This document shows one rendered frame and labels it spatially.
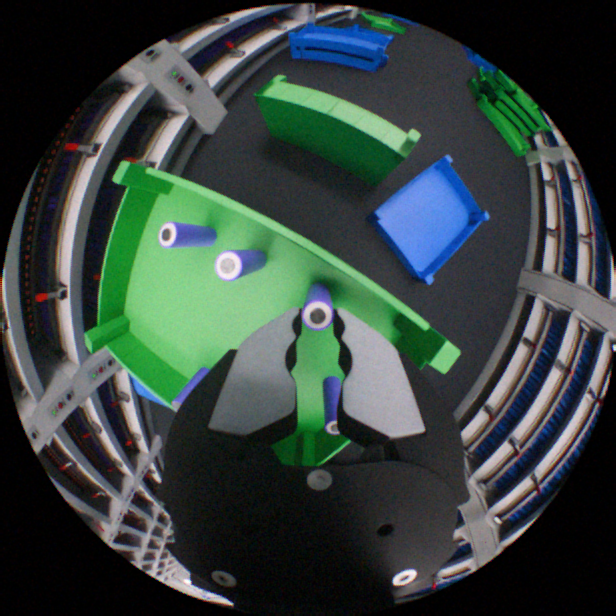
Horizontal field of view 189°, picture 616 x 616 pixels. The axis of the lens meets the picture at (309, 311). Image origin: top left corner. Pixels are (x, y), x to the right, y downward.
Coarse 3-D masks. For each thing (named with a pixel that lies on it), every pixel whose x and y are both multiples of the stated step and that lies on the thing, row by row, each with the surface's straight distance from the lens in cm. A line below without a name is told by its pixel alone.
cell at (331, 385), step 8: (328, 384) 20; (336, 384) 20; (328, 392) 19; (336, 392) 19; (328, 400) 19; (336, 400) 18; (328, 408) 18; (336, 408) 18; (328, 416) 17; (336, 416) 17; (328, 424) 17; (336, 424) 17; (328, 432) 18; (336, 432) 17
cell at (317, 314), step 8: (312, 288) 16; (320, 288) 15; (312, 296) 13; (320, 296) 13; (328, 296) 14; (304, 304) 12; (312, 304) 12; (320, 304) 12; (328, 304) 12; (304, 312) 12; (312, 312) 12; (320, 312) 12; (328, 312) 12; (304, 320) 12; (312, 320) 12; (320, 320) 12; (328, 320) 12; (312, 328) 12; (320, 328) 12
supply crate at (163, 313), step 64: (128, 192) 22; (192, 192) 22; (128, 256) 26; (192, 256) 21; (320, 256) 13; (128, 320) 30; (192, 320) 22; (256, 320) 20; (384, 320) 20; (320, 384) 22; (320, 448) 25
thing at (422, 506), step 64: (256, 448) 6; (192, 512) 6; (256, 512) 5; (320, 512) 5; (384, 512) 6; (448, 512) 6; (192, 576) 7; (256, 576) 6; (320, 576) 6; (384, 576) 6
